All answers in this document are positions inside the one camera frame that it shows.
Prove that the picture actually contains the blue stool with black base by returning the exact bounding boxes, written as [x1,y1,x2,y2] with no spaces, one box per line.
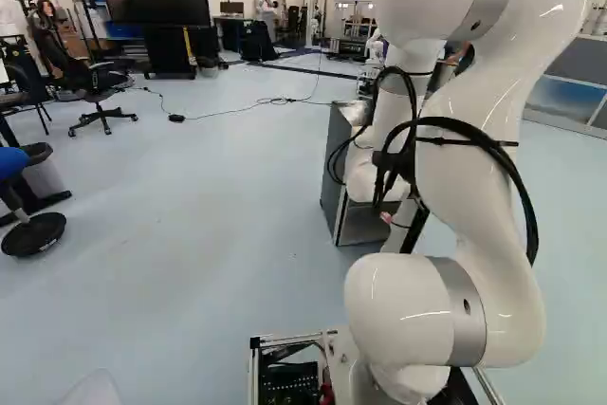
[0,145,68,258]

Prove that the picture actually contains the grey waste bin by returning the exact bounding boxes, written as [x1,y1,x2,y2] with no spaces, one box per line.
[20,141,73,203]

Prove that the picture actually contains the black office chair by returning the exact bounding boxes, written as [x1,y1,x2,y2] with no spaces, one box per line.
[30,25,139,138]

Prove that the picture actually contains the blue partition wall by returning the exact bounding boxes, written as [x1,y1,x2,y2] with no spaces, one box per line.
[520,34,607,128]

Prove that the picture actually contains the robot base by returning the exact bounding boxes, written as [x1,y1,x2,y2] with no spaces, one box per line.
[248,326,504,405]

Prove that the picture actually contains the grey metal mini fridge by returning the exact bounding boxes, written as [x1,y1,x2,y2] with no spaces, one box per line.
[320,100,431,248]

